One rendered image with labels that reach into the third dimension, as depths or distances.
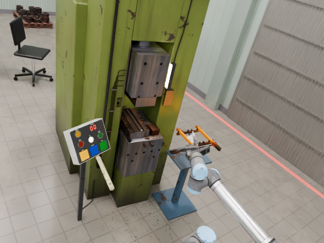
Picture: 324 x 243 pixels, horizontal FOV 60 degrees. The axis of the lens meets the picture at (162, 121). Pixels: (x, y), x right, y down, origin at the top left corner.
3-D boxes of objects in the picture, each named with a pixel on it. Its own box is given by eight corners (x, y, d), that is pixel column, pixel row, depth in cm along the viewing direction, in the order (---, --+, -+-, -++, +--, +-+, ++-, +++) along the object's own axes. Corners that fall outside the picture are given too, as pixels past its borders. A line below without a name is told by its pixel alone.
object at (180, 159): (211, 163, 297) (212, 161, 296) (181, 170, 276) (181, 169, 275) (195, 145, 317) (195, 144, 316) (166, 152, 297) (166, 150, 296)
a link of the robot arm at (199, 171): (191, 181, 165) (194, 167, 160) (188, 168, 176) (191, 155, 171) (206, 182, 166) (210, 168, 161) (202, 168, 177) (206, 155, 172)
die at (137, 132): (148, 136, 278) (149, 129, 274) (129, 139, 269) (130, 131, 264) (132, 114, 308) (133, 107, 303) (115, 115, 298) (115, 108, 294)
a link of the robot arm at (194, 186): (206, 191, 177) (210, 176, 171) (193, 198, 170) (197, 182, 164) (195, 182, 183) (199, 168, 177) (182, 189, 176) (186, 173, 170)
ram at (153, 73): (169, 96, 261) (179, 55, 240) (131, 98, 243) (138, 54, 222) (150, 76, 291) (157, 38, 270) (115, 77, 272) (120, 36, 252)
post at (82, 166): (81, 220, 289) (87, 136, 232) (77, 221, 287) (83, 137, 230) (80, 217, 291) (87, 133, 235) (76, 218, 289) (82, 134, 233)
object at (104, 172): (114, 190, 253) (115, 186, 250) (109, 191, 251) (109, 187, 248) (100, 158, 284) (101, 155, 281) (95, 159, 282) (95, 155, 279)
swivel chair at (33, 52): (47, 70, 557) (47, 17, 503) (56, 85, 514) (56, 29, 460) (10, 72, 522) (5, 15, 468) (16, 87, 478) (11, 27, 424)
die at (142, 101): (155, 105, 260) (156, 97, 255) (135, 107, 250) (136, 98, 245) (137, 85, 289) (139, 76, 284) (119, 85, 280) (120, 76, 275)
